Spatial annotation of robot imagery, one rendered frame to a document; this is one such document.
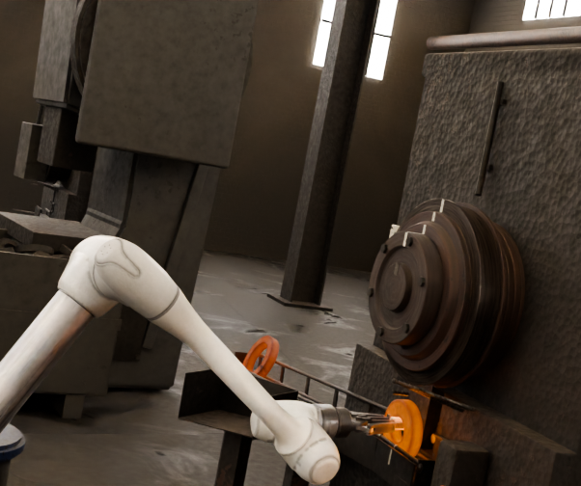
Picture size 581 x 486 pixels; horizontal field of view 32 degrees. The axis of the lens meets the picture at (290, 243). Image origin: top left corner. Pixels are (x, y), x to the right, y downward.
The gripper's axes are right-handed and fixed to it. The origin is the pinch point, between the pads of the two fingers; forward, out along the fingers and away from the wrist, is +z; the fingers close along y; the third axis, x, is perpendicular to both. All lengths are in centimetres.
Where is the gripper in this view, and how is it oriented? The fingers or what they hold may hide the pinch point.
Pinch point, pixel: (402, 423)
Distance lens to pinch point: 263.3
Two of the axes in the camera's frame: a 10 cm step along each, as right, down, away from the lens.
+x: 1.4, -9.9, -1.0
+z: 9.1, 0.8, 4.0
